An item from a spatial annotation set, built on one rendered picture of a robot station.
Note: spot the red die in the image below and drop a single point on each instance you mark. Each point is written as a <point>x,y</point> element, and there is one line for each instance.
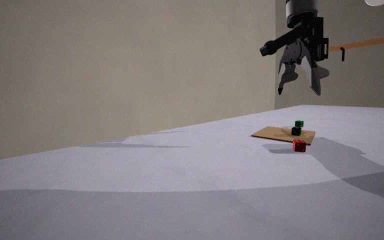
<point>299,146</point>

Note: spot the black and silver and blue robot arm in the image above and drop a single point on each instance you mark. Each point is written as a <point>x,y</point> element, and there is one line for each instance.
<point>293,7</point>

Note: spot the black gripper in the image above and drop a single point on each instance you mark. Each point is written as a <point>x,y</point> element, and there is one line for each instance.
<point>306,50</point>

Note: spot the black die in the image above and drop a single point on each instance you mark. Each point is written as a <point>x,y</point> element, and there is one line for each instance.
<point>296,131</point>

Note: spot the green die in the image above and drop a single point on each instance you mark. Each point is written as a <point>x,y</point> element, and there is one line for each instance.
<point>299,123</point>

